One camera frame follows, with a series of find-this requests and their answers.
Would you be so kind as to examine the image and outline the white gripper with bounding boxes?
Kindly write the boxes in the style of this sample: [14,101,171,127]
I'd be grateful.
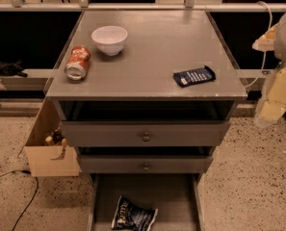
[252,23,286,128]

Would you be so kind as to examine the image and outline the blue chip bag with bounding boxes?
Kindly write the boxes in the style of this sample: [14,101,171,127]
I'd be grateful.
[112,195,158,231]

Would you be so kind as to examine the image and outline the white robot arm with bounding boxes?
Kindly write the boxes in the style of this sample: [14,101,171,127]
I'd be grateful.
[252,13,286,128]

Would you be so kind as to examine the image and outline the grey drawer cabinet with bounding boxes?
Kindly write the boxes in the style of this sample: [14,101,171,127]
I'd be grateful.
[43,9,248,231]

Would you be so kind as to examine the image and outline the grey bottom drawer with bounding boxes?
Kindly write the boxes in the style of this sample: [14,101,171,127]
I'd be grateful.
[87,174,204,231]

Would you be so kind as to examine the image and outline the grey drawer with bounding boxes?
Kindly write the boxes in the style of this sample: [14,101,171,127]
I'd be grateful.
[59,101,231,148]
[80,146,213,173]
[87,174,204,231]

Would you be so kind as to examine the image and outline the grey middle drawer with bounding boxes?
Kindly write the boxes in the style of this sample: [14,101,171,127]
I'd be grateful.
[80,146,213,173]

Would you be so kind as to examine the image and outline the grey top drawer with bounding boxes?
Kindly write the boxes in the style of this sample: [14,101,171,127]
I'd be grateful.
[59,101,231,148]

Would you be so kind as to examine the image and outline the dark blue snack bar wrapper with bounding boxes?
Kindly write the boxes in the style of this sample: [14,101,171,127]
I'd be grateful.
[173,65,216,88]

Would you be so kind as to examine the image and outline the white ceramic bowl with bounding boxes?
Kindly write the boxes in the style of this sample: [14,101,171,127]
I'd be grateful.
[91,26,128,56]

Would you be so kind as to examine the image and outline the orange soda can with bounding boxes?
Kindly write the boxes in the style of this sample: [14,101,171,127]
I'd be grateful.
[65,45,91,81]

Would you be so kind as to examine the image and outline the items in cardboard box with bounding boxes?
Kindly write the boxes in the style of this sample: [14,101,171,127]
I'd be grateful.
[44,127,67,160]

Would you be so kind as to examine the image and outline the cardboard box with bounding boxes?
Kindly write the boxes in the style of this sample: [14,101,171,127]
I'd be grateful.
[24,100,80,177]

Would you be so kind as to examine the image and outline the black object on ledge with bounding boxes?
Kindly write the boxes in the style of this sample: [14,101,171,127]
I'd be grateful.
[0,61,28,77]

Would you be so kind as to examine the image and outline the white hanging cable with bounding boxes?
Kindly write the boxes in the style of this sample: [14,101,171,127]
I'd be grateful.
[244,0,274,90]

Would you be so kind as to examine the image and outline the black floor cable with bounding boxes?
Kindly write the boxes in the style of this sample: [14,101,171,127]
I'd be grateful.
[0,168,39,231]

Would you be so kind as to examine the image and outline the metal rail frame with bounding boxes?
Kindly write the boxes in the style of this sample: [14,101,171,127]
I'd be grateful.
[0,0,286,12]

